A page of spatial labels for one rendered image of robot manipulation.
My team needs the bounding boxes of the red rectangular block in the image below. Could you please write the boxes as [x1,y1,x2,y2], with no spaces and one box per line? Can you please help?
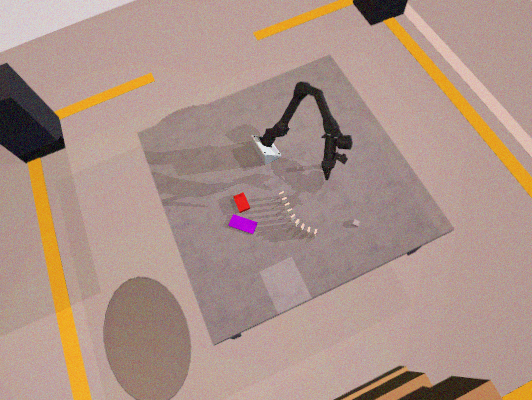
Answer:
[233,192,250,213]

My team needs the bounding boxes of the purple flat block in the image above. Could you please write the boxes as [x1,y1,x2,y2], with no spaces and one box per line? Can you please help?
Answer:
[228,214,258,234]

